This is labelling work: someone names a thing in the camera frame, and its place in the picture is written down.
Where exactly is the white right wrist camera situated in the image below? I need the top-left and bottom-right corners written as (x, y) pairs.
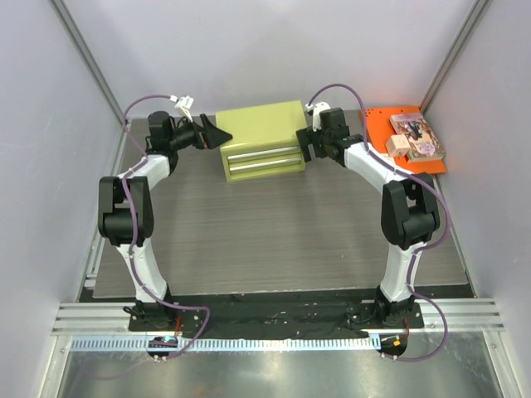
top-left (304, 102), bottom-right (331, 131)

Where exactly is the right aluminium corner post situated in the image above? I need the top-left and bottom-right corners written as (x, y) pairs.
top-left (420, 0), bottom-right (492, 113)

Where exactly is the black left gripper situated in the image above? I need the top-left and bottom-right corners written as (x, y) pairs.
top-left (170, 115), bottom-right (233, 152)

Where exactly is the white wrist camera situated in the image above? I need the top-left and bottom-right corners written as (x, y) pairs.
top-left (169, 95), bottom-right (194, 122)
top-left (304, 102), bottom-right (331, 131)

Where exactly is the green metal drawer toolbox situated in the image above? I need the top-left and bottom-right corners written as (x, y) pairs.
top-left (215, 100), bottom-right (307, 182)

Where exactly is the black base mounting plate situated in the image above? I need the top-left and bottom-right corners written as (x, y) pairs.
top-left (123, 289), bottom-right (425, 340)

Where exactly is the aluminium corner post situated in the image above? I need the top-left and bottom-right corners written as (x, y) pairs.
top-left (49, 0), bottom-right (123, 124)
top-left (420, 0), bottom-right (492, 113)

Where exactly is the small beige cube box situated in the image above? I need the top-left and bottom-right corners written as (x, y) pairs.
top-left (385, 134), bottom-right (411, 158)

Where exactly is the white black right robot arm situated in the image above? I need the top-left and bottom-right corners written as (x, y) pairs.
top-left (296, 102), bottom-right (440, 328)

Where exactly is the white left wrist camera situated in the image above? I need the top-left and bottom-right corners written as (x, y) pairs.
top-left (169, 95), bottom-right (194, 122)

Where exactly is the white slotted cable duct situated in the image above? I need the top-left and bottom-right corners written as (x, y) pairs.
top-left (71, 334), bottom-right (381, 352)

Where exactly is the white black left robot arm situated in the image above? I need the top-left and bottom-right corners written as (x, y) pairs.
top-left (98, 111), bottom-right (233, 331)

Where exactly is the left aluminium corner post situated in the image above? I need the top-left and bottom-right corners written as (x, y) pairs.
top-left (49, 0), bottom-right (123, 124)

